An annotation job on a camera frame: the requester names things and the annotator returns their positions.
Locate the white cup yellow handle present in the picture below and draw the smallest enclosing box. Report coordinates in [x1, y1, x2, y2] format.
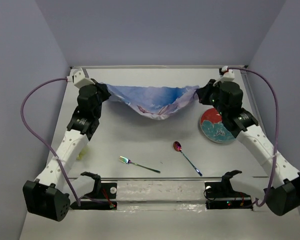
[76, 146, 89, 161]

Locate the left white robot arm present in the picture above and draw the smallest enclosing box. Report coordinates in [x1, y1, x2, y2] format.
[20, 79, 111, 222]

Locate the iridescent fork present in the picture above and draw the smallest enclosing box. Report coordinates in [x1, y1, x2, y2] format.
[118, 156, 161, 174]

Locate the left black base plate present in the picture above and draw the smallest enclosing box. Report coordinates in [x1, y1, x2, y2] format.
[70, 181, 118, 211]

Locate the red and blue plate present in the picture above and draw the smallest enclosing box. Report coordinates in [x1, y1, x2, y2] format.
[199, 108, 235, 144]

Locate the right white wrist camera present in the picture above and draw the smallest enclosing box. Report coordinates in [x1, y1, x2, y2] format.
[213, 65, 235, 86]

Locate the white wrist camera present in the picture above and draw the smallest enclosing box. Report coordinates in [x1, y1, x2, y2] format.
[213, 65, 235, 86]
[66, 68, 94, 89]

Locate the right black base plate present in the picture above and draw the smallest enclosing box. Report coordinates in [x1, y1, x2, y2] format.
[203, 181, 253, 210]

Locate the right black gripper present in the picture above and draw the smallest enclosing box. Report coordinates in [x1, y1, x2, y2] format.
[197, 78, 227, 117]

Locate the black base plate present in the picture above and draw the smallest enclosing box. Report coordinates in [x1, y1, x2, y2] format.
[203, 181, 253, 210]
[70, 181, 118, 211]

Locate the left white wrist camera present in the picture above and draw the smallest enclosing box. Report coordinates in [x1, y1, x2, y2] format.
[66, 68, 94, 89]

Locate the blue princess print cloth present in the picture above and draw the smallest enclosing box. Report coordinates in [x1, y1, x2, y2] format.
[107, 84, 199, 121]

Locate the silver front table rail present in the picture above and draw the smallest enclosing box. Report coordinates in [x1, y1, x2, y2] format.
[64, 176, 268, 181]

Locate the iridescent spoon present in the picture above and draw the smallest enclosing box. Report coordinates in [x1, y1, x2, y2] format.
[172, 141, 203, 177]

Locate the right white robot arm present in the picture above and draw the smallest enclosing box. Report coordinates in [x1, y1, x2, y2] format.
[195, 79, 300, 216]

